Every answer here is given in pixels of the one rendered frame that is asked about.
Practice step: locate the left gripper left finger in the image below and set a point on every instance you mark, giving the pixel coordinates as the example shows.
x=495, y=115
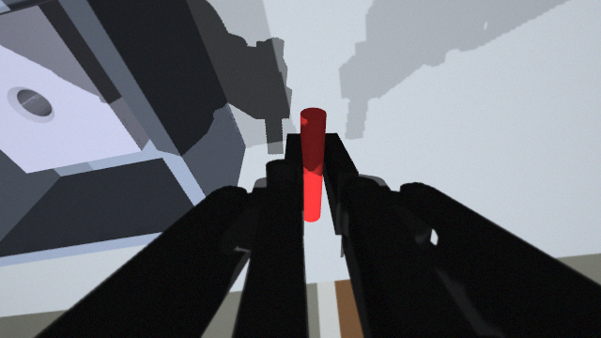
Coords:
x=175, y=285

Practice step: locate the grey square plate with hole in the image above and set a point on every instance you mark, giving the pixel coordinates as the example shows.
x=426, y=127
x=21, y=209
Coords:
x=42, y=50

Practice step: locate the red cylindrical peg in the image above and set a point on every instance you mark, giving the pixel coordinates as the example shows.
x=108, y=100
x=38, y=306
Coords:
x=312, y=135

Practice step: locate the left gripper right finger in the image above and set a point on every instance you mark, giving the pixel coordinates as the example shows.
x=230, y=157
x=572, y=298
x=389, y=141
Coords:
x=506, y=287

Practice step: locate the grey open box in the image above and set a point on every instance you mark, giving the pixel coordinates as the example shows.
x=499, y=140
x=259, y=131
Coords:
x=153, y=53

